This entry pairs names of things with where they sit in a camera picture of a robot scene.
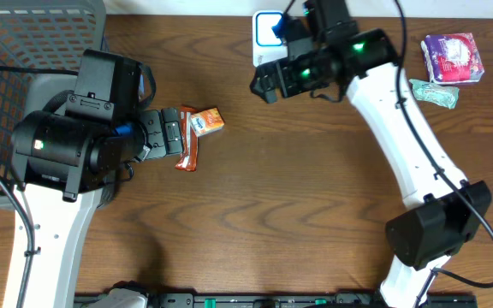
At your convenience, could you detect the white barcode scanner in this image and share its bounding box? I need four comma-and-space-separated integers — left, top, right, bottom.
252, 10, 288, 67

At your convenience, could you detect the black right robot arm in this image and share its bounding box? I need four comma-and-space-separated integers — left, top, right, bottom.
250, 1, 491, 307

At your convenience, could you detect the orange snack packet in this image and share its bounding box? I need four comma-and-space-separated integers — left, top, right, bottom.
189, 108, 225, 137

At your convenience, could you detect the purple tissue pack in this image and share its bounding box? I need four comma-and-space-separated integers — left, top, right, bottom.
420, 33, 485, 85

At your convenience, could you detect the grey plastic mesh basket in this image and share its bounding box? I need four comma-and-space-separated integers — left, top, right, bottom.
0, 0, 108, 210

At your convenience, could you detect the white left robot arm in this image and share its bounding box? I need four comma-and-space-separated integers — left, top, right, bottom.
3, 50, 182, 307

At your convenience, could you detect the red-brown chocolate bar wrapper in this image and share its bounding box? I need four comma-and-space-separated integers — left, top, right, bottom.
175, 106, 198, 172

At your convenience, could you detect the teal wet wipe packet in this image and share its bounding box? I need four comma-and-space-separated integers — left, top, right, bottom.
409, 79, 460, 110

